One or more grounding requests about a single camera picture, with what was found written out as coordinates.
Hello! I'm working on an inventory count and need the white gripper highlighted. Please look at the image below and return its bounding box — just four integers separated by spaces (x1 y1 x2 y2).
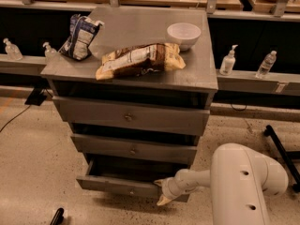
154 177 182 206

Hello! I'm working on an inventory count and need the grey bottom drawer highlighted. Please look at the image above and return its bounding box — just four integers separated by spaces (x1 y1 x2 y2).
77 155 188 200

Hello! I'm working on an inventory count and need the grey drawer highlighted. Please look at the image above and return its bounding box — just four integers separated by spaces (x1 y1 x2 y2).
53 97 210 136
77 155 188 200
71 133 197 165

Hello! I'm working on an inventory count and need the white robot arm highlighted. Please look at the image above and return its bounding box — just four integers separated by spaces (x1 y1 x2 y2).
155 143 288 225

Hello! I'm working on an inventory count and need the grey middle drawer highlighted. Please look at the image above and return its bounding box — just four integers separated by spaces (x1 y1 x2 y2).
71 133 197 165

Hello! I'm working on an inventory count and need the grey top drawer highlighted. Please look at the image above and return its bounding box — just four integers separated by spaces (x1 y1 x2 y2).
53 97 210 136

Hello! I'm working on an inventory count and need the grey drawer cabinet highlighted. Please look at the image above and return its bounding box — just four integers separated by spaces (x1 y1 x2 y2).
40 6 219 173

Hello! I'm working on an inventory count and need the black object bottom edge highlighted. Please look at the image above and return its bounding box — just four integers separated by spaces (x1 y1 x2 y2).
50 207 64 225

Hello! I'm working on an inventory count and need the black stand leg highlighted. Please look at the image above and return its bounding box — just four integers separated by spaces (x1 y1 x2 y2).
263 125 300 193

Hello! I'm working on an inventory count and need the yellow brown chip bag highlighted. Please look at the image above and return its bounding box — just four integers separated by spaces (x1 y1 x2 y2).
96 43 186 80

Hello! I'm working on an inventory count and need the white pump bottle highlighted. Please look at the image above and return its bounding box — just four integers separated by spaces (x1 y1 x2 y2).
219 45 236 76

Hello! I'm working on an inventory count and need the black floor box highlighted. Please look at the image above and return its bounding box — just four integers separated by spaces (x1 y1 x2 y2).
25 88 47 106

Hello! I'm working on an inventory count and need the white bowl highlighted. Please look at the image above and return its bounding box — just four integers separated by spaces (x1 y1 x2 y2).
167 22 202 51

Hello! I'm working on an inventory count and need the clear water bottle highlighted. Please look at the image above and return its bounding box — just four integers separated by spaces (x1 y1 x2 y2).
255 51 277 79

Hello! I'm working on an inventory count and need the clear pump bottle near cabinet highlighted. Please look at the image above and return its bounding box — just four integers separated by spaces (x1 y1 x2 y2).
43 42 57 60

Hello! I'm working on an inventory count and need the blue white snack bag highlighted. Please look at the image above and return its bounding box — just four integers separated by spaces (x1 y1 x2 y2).
59 14 104 61

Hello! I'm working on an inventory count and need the clear pump bottle far left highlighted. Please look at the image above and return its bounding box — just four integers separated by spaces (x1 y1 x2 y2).
3 38 23 61

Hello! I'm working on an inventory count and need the grey shelf rail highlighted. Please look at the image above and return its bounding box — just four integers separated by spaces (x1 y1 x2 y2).
0 54 300 97

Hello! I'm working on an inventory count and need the black floor cable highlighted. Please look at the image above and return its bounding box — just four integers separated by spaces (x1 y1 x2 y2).
0 105 32 133

